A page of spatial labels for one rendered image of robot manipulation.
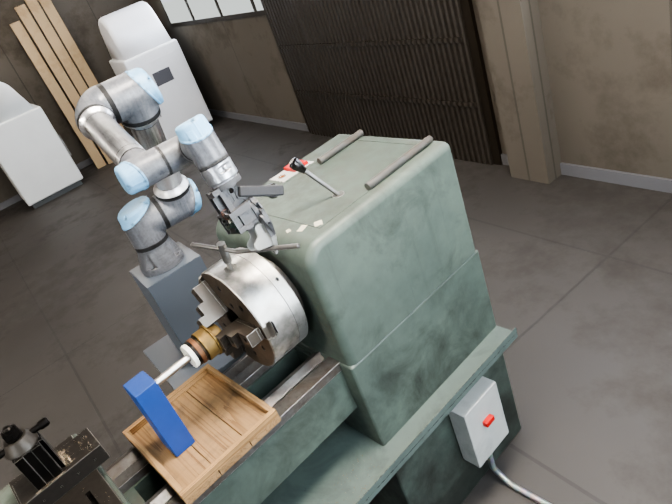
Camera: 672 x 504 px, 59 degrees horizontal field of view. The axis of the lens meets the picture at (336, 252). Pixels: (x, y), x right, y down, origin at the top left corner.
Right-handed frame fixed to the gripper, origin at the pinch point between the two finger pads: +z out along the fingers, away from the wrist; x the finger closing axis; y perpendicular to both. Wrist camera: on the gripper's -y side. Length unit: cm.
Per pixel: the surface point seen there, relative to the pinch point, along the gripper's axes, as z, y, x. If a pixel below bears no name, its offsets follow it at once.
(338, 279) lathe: 16.9, -10.0, 0.7
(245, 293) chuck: 7.2, 9.6, -8.9
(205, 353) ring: 16.4, 23.9, -18.8
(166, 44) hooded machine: -108, -277, -570
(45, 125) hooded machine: -96, -121, -637
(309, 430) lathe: 51, 14, -13
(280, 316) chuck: 17.0, 6.1, -6.3
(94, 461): 23, 59, -28
